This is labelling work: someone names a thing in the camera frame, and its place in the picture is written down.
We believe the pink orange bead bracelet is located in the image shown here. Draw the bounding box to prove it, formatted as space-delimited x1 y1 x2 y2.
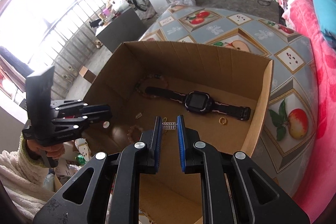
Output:
127 124 145 144

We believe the small silver charm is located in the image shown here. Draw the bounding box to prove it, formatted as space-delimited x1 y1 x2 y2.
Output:
135 113 142 119

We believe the small metal clasp charm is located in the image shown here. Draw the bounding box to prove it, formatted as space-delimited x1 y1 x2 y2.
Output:
162 122 177 130

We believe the left hand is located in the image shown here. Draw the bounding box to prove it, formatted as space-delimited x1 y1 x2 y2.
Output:
26 140 65 160

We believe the fruit pattern tablecloth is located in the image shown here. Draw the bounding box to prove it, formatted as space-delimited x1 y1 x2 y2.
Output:
142 6 318 195

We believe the pink floral blanket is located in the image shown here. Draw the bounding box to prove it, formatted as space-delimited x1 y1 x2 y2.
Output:
278 0 336 223

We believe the grey cabinet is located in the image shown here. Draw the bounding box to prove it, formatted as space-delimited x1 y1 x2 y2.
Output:
96 7 147 52

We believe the brown cardboard box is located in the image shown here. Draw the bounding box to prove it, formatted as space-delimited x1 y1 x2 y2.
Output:
84 41 273 223

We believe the black smart watch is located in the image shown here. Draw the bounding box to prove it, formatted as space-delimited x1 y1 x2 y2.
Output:
145 86 251 121

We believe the blue quilt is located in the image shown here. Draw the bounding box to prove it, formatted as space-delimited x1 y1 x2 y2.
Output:
313 0 336 50

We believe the dark bead bracelet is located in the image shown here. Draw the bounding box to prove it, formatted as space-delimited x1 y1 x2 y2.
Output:
135 73 172 99

